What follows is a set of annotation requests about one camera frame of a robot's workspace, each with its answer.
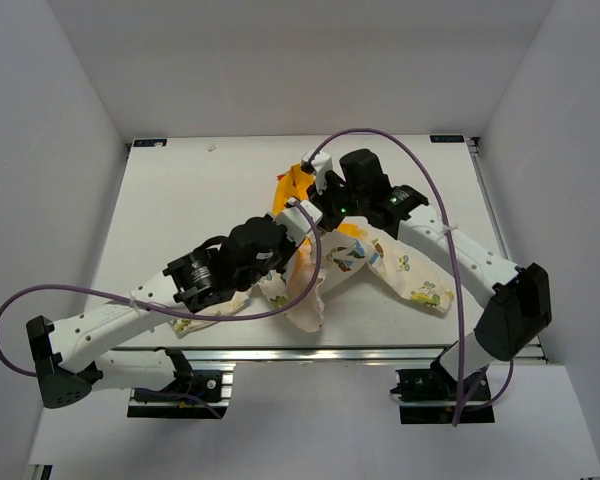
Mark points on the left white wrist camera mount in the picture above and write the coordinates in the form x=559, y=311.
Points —
x=295, y=218

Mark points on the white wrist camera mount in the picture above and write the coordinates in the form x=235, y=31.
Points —
x=317, y=164
x=295, y=218

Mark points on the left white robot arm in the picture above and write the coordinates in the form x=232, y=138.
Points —
x=78, y=355

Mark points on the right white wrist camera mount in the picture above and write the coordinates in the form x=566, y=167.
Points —
x=317, y=164

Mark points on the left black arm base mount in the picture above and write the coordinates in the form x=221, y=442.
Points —
x=194, y=394

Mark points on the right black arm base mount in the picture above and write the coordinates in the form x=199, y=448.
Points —
x=424, y=399

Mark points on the aluminium table front rail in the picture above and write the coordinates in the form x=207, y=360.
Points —
x=368, y=354

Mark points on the left blue table label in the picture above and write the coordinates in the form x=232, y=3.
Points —
x=149, y=143

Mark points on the yellow patterned child jacket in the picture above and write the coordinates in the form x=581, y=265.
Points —
x=346, y=253

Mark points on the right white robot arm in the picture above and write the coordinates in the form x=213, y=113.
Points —
x=515, y=300

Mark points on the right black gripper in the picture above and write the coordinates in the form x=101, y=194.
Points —
x=328, y=221

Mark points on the blue table label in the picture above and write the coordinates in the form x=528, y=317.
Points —
x=149, y=143
x=446, y=138

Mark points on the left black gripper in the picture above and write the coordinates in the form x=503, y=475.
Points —
x=290, y=249

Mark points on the right blue table label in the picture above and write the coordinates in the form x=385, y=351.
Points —
x=446, y=138

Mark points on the aluminium table rail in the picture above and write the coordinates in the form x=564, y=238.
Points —
x=368, y=354
x=474, y=152

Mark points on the aluminium table right rail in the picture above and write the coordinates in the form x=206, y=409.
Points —
x=474, y=152

